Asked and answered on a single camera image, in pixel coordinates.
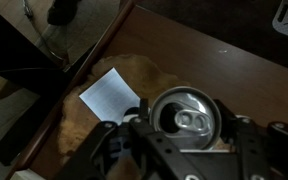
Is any white flat board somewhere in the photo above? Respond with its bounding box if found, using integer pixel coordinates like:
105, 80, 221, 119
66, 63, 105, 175
10, 169, 47, 180

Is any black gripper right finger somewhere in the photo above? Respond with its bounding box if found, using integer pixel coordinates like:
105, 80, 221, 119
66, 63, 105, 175
213, 99, 288, 180

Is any white paper slip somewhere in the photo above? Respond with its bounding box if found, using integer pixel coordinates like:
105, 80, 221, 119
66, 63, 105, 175
78, 67, 142, 126

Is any brown wooden coffee table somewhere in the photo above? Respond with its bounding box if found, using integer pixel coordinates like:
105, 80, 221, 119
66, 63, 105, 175
5, 0, 288, 180

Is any black metal table stand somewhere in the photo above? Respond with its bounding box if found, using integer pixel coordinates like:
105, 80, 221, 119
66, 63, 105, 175
0, 0, 82, 168

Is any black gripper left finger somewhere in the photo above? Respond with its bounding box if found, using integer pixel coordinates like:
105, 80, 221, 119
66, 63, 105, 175
55, 98, 185, 180

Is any silver drink can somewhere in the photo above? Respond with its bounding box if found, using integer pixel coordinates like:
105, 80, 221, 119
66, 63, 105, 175
149, 85, 223, 152

